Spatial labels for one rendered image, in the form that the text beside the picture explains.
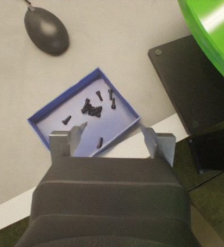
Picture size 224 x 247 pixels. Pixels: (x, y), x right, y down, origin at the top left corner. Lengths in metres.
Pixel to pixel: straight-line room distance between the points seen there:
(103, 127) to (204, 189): 1.13
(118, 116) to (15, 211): 0.20
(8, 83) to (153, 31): 0.26
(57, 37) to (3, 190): 0.24
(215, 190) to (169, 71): 1.15
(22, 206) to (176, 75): 0.30
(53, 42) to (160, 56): 0.17
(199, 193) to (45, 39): 1.22
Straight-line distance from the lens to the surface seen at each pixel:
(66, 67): 0.30
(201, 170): 1.29
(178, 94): 0.28
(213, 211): 1.38
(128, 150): 0.26
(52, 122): 0.27
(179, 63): 0.30
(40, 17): 0.32
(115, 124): 0.26
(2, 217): 0.31
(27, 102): 0.30
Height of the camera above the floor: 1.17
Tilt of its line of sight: 78 degrees down
